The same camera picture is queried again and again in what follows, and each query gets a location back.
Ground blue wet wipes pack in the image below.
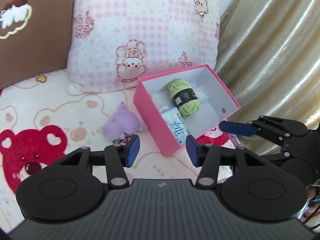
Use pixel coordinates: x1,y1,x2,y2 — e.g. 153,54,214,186
160,106,190,146

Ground white cotton swab bag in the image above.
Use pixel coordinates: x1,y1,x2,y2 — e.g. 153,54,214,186
193,87,209,104

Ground green yarn ball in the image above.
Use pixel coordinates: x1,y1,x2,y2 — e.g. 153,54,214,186
168,80,200,117

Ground person right hand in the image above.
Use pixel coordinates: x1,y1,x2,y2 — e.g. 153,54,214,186
300,186,320,232

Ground purple plush toy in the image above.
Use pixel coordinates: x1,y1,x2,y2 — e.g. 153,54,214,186
101,102,148,141

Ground pink cardboard box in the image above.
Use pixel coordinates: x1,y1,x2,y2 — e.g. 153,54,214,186
133,65,240,156

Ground gold curtain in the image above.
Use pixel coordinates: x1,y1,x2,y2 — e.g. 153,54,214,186
215,0,319,129

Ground bear pattern blanket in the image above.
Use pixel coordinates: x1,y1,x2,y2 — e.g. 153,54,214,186
1,70,238,232

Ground pink checkered pillow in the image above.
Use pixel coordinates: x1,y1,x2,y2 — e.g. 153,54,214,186
67,0,220,95

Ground brown cushion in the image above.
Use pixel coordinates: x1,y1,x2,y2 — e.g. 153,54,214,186
1,0,74,88

